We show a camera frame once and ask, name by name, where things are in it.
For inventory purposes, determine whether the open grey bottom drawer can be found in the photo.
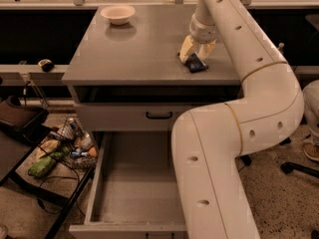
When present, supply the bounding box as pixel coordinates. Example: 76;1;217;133
70;131;188;239

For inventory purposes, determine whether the black tape measure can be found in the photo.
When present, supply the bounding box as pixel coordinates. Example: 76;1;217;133
38;59;55;73

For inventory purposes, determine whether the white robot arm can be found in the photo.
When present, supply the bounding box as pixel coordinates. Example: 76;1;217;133
171;0;303;239

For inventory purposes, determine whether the white paper bowl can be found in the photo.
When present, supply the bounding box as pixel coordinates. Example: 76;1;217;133
101;5;136;26

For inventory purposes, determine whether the black chair base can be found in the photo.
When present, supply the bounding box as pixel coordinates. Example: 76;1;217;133
280;162;319;178

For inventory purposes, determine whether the green snack bag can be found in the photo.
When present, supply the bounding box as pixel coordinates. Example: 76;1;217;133
28;151;64;178

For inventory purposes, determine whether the closed grey middle drawer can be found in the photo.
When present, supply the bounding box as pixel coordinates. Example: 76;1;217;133
75;104;190;131

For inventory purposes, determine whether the grey drawer cabinet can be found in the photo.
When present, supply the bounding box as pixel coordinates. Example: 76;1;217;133
62;3;245;141

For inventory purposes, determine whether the black power adapter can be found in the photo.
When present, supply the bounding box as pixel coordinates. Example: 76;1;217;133
240;155;252;166

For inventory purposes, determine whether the person's shoe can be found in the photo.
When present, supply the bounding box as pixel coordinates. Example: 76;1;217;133
303;143;319;162

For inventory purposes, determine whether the black drawer handle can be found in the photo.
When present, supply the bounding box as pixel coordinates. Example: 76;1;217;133
146;112;172;120

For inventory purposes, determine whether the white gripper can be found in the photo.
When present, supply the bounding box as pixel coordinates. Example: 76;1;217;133
179;15;217;64

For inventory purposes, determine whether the black side cart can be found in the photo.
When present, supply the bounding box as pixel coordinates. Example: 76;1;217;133
0;96;95;239

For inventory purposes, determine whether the yellow chip bag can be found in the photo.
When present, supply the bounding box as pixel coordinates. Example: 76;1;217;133
35;139;61;159

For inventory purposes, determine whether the dark blue snack bar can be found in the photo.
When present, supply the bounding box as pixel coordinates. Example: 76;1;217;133
183;53;208;74

